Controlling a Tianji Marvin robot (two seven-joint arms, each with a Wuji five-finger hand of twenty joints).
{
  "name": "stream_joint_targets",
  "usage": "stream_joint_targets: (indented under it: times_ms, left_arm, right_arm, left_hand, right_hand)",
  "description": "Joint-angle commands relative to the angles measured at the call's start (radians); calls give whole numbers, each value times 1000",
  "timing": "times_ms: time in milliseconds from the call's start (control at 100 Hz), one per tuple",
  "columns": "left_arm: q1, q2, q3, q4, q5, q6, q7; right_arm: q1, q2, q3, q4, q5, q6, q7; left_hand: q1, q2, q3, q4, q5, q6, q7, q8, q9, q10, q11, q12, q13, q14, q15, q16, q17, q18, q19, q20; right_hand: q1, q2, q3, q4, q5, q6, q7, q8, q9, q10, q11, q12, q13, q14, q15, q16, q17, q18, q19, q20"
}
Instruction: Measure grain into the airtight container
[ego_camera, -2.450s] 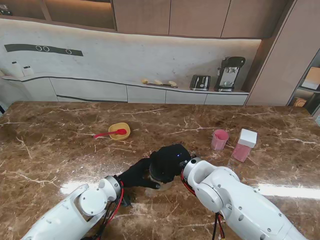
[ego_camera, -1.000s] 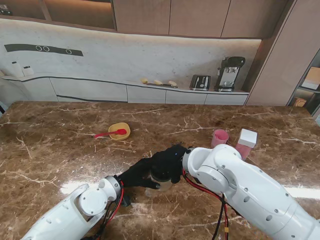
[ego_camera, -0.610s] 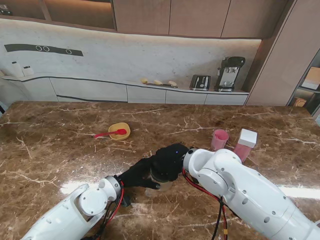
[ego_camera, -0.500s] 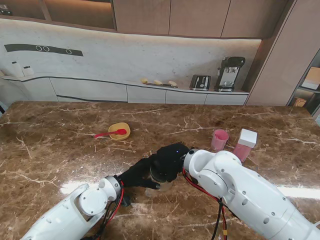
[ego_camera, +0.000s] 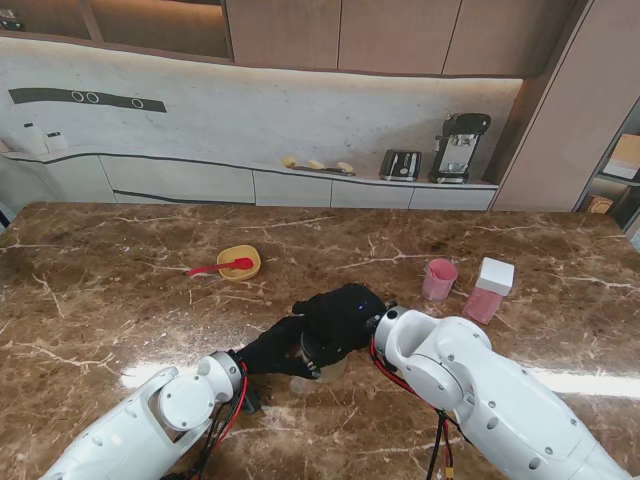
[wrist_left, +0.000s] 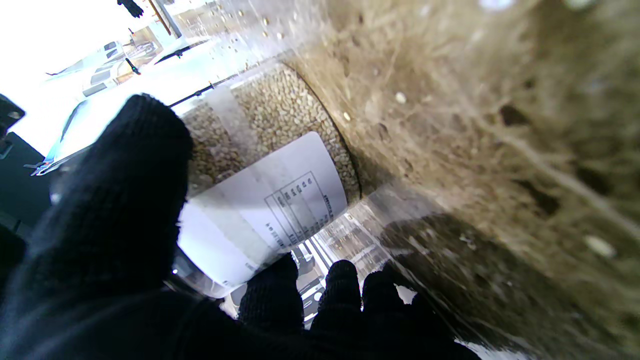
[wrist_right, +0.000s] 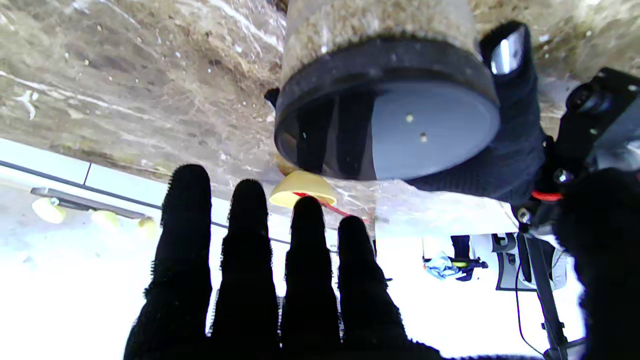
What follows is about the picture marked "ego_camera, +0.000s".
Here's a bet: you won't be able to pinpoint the black wall panel with rings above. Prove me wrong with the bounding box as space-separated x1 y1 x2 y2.
8 88 167 114

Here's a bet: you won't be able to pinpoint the white square container lid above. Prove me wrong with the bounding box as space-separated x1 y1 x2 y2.
474 256 516 296

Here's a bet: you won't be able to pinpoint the red measuring spoon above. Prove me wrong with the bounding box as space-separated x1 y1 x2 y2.
187 257 254 278

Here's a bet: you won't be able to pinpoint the red black right arm cables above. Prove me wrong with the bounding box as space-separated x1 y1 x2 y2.
369 337 474 480

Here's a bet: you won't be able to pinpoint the yellow plastic bowl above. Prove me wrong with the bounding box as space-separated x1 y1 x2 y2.
216 244 262 281

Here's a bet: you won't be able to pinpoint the clear glass grain jar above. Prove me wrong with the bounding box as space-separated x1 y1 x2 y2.
303 357 347 383

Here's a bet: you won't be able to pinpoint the red black left arm cables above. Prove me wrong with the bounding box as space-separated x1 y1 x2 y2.
169 362 250 480

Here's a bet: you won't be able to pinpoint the wooden wall cabinets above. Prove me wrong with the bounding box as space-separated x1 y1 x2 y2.
0 0 596 79

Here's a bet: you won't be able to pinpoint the orange printed box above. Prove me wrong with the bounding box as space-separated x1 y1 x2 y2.
584 193 614 216

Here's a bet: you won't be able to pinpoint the dark wooden serving board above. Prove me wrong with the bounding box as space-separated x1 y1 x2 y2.
292 164 357 178

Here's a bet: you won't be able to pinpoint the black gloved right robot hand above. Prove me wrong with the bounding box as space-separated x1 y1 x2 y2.
292 283 389 369

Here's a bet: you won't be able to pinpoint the black espresso machine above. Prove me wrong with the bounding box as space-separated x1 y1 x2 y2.
428 112 492 185

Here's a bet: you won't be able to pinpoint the pink container with white lid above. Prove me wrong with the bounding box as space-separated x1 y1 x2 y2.
462 285 504 325

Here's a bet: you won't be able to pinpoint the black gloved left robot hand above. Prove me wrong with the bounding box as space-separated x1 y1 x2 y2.
235 314 321 380

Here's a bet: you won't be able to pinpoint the red black arm cables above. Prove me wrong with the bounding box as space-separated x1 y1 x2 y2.
169 362 250 480
369 337 474 480

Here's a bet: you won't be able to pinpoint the tall white bottle black cap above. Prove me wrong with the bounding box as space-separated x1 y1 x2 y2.
20 122 47 155

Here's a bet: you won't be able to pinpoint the pale flat board on shelf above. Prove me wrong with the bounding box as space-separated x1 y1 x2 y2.
602 133 640 181

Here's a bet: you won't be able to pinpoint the pink measuring cup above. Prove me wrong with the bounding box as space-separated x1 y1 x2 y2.
422 257 459 302

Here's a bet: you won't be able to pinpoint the black toaster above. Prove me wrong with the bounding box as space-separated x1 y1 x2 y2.
378 148 423 182

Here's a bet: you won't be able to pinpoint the white counter cabinet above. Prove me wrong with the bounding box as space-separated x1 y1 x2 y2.
0 144 501 211

